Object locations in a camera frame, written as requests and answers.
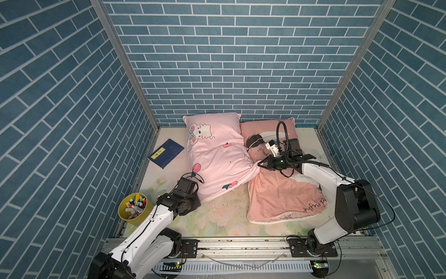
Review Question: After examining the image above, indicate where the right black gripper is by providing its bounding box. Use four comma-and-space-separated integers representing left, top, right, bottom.
258, 155, 291, 171

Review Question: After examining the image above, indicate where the salmon pink feather pillow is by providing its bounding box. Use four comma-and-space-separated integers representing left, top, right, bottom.
240, 119, 329, 224

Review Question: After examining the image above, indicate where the light pink cartoon pillow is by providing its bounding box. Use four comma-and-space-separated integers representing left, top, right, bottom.
183, 112, 260, 202

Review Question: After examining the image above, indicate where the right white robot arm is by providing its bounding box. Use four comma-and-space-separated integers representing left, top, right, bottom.
257, 154, 381, 257

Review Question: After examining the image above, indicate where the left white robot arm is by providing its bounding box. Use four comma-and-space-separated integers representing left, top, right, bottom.
87, 193, 201, 279

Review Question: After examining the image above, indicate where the yellow pen cup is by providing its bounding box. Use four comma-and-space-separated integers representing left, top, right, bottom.
117, 193, 153, 227

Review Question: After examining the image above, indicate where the dark blue notebook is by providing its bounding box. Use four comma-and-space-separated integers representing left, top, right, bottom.
148, 139, 184, 169

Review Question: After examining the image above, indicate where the floral table mat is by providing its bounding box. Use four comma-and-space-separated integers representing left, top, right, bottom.
123, 127, 342, 238

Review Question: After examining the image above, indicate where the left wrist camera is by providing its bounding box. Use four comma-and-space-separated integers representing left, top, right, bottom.
177, 177, 198, 196

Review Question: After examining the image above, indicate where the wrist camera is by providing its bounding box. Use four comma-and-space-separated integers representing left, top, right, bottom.
177, 177, 198, 196
264, 138, 301, 158

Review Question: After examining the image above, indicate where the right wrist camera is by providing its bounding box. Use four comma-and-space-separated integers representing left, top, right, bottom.
264, 138, 301, 158

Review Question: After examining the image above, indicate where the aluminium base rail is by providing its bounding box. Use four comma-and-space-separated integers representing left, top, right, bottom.
90, 236, 398, 279

